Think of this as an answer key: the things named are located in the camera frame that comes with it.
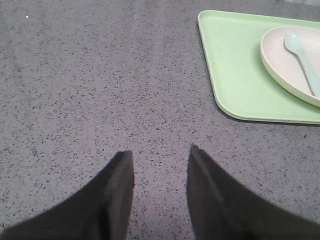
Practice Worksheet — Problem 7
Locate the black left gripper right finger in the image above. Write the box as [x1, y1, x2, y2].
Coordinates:
[186, 145, 320, 240]

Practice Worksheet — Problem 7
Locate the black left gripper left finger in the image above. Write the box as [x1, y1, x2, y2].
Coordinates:
[0, 151, 134, 240]

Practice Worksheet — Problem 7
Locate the light green plastic tray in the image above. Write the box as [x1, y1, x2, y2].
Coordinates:
[198, 10, 320, 125]

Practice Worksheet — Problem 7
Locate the cream round plastic plate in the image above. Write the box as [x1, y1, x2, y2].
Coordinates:
[260, 26, 320, 107]

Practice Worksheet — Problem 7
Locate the light blue plastic spoon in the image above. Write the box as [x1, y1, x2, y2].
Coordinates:
[284, 33, 320, 98]

